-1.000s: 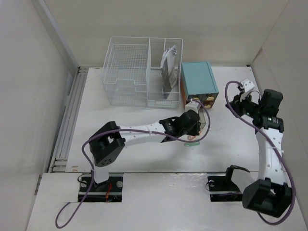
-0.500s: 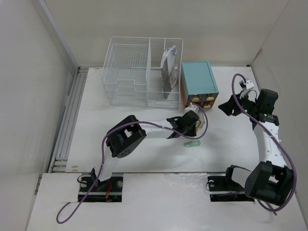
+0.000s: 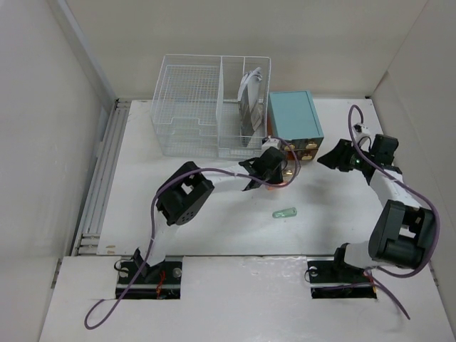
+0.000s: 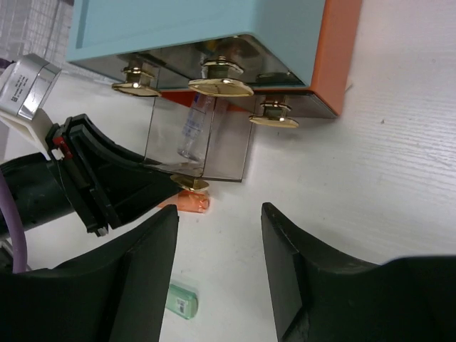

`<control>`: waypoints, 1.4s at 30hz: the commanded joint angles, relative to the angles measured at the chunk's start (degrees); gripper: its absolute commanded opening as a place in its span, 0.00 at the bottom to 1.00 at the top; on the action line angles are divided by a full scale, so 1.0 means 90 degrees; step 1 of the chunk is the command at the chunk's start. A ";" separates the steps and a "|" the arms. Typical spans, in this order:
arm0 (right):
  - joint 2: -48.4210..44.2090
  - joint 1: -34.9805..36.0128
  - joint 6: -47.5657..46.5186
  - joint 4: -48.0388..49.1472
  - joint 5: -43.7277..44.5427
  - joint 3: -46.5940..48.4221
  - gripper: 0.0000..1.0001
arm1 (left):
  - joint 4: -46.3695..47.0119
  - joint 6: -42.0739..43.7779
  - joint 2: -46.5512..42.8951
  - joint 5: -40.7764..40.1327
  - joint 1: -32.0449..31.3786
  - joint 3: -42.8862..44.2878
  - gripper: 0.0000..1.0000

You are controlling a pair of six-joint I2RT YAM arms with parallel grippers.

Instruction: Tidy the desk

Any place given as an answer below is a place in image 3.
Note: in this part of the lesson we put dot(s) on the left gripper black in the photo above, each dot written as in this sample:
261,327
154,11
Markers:
277,178

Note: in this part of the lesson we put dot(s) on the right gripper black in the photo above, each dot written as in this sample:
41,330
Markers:
338,156

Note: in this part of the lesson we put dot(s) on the grey setup guide booklet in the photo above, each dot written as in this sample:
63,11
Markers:
250,114

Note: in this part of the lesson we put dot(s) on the teal orange drawer box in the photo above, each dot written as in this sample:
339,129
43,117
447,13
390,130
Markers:
292,115

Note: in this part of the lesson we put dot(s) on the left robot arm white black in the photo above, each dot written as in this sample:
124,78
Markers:
184,193

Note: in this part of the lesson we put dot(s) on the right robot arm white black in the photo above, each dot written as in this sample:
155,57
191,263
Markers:
404,235

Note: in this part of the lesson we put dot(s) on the green translucent capsule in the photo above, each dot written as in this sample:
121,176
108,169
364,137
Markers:
285,213

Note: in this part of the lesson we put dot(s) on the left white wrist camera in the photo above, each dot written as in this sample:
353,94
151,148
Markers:
269,142

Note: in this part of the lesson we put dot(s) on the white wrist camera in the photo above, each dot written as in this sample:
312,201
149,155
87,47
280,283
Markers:
361,134
269,142

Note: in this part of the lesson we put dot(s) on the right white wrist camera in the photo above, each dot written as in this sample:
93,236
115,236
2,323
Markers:
361,134

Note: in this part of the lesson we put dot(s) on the white wire desk organizer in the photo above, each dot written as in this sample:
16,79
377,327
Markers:
196,111

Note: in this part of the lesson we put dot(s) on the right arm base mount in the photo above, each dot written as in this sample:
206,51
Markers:
335,279

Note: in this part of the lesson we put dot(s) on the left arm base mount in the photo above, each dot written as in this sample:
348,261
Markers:
159,282

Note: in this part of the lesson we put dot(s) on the aluminium rail frame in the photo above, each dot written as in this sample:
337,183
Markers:
90,222

